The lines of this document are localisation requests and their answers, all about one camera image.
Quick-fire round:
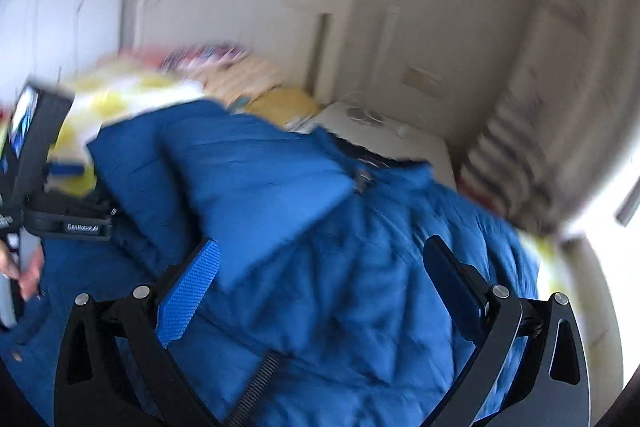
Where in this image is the silver lamp pole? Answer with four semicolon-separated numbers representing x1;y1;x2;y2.
368;5;401;93

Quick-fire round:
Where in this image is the wall power socket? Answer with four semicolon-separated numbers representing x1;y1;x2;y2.
402;66;442;98

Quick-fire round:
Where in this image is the yellow pillow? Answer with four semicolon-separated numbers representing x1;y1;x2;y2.
245;87;321;131

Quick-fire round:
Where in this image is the floral patterned pillow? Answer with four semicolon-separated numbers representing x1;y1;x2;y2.
160;42;250;72

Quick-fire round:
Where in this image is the peach textured pillow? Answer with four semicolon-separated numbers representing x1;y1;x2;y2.
186;54;285;106

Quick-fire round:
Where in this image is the white bedside table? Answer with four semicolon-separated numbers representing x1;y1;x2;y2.
298;102;457;191

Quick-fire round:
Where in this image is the striped nautical curtain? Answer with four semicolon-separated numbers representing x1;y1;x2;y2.
460;0;613;233

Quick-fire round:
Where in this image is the white and yellow checked bedsheet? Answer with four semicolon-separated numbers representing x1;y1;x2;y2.
0;56;212;198

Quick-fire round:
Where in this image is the white wooden headboard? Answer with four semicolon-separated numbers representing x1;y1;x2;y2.
132;0;356;105

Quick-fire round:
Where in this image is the window frame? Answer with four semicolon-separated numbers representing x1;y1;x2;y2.
615;179;640;227

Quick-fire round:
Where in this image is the blue puffer jacket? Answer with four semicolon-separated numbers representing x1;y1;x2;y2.
1;101;538;426

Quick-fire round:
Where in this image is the person's left hand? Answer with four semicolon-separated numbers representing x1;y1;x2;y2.
0;243;44;301

